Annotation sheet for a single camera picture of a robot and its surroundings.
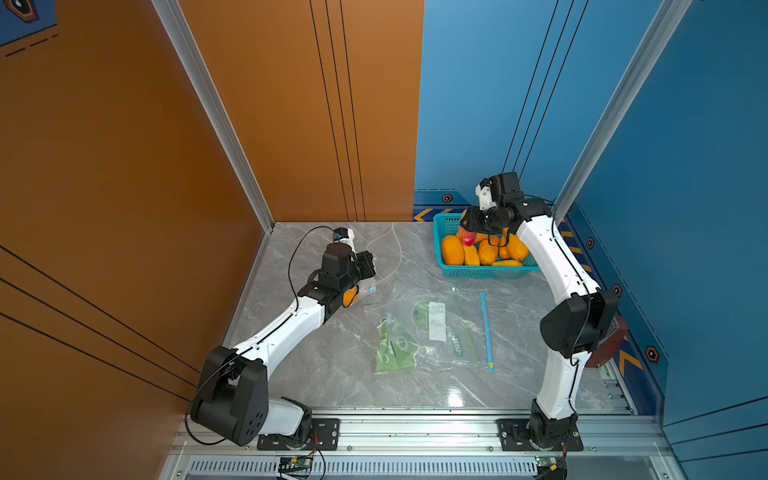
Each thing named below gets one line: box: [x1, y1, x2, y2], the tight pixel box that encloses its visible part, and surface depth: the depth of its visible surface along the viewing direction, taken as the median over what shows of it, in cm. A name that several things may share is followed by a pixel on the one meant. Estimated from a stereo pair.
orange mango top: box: [479, 239, 499, 265], surface depth 107 cm
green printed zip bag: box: [375, 317, 419, 374], surface depth 85 cm
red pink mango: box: [461, 231, 477, 247], surface depth 85 cm
